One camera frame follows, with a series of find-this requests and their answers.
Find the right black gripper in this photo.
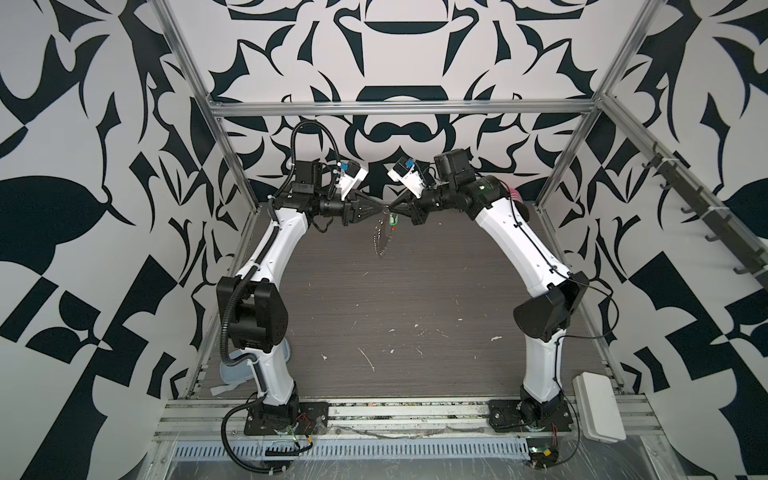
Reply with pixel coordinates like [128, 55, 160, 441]
[387, 186, 459, 226]

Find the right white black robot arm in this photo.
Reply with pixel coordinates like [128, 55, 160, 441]
[388, 149, 588, 423]

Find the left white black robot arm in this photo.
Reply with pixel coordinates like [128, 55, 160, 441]
[216, 160, 383, 418]

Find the light blue pad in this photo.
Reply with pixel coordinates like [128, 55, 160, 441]
[210, 339, 292, 396]

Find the white box device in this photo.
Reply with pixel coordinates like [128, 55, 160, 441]
[573, 372, 627, 444]

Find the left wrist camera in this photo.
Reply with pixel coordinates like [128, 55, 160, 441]
[334, 160, 368, 200]

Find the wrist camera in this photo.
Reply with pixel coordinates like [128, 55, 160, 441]
[388, 157, 426, 198]
[334, 160, 368, 200]

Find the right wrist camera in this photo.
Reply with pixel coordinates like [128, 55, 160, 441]
[388, 157, 426, 198]

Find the black corrugated cable conduit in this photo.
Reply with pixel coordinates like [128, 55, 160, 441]
[218, 119, 343, 475]

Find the aluminium frame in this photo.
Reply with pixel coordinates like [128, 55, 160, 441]
[148, 0, 768, 289]

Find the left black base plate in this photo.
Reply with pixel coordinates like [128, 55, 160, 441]
[244, 402, 330, 436]

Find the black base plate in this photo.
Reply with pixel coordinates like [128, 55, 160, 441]
[487, 396, 575, 433]
[244, 402, 330, 436]

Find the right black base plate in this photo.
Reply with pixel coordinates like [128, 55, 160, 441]
[487, 396, 575, 433]

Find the white ventilated cable duct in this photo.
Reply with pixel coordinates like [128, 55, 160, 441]
[173, 438, 530, 461]

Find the wall hook rail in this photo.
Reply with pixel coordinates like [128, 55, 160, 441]
[641, 142, 767, 289]

